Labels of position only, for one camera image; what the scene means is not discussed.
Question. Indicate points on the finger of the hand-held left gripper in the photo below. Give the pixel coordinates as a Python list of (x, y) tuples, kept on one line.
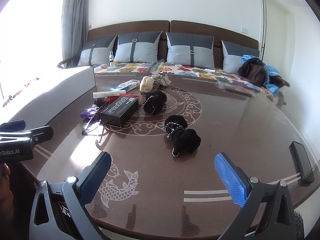
[(41, 133), (12, 125)]

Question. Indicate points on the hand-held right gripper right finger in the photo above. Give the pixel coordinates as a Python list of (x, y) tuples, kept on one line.
[(230, 182)]

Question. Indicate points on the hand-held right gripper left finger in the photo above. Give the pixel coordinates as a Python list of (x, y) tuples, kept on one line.
[(97, 177)]

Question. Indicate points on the purple butterfly toy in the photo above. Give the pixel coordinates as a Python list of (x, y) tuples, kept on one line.
[(88, 112)]

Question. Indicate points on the black velvet scrunchie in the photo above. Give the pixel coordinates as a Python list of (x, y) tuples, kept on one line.
[(187, 141), (155, 102), (176, 125)]

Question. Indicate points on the black printed box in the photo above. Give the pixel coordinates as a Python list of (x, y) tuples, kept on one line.
[(120, 110)]

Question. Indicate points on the white tube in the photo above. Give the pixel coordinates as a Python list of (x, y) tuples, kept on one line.
[(107, 94)]

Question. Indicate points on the red snack packet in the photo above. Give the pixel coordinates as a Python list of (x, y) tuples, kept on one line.
[(133, 97)]

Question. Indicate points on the blue white ointment box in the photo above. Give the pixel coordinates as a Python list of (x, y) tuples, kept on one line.
[(125, 85)]

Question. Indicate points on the brown patterned glass desktop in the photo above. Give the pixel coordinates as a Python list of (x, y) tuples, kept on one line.
[(225, 120)]

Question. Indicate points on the person's left hand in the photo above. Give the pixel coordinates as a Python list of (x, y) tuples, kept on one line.
[(4, 192)]

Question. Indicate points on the black chair armrest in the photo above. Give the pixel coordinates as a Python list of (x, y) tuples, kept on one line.
[(65, 62)]

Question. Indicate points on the black smartphone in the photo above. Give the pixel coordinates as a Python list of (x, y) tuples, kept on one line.
[(302, 162)]

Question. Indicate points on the white pump bottle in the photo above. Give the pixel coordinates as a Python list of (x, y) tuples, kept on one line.
[(111, 58)]

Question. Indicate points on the cream knitted cloth bundle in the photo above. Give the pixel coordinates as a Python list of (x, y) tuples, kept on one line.
[(146, 85)]

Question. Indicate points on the brown leather bag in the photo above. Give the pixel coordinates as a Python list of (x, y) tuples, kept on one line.
[(252, 72)]

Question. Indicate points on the silver glitter bow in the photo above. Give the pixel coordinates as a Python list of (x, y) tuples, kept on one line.
[(161, 78)]

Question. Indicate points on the floral blanket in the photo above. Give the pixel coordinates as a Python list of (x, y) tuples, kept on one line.
[(190, 71)]

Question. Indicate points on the dark bag with blue cloth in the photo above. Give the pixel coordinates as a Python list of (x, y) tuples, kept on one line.
[(271, 71)]

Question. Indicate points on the grey curtain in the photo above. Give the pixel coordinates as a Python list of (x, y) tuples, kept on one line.
[(75, 17)]

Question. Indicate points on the brown sofa backrest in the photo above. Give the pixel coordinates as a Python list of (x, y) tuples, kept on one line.
[(200, 28)]

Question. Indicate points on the white door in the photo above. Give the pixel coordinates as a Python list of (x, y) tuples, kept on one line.
[(277, 30)]

